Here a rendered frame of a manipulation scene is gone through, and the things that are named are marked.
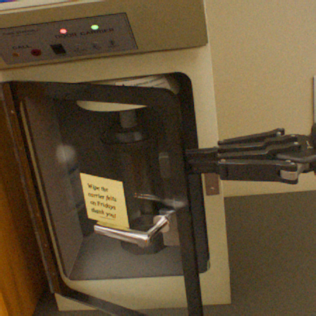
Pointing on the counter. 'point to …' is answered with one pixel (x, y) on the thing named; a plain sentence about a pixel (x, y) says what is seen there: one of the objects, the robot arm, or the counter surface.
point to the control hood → (162, 18)
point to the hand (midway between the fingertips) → (187, 161)
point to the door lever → (160, 223)
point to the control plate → (11, 44)
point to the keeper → (211, 184)
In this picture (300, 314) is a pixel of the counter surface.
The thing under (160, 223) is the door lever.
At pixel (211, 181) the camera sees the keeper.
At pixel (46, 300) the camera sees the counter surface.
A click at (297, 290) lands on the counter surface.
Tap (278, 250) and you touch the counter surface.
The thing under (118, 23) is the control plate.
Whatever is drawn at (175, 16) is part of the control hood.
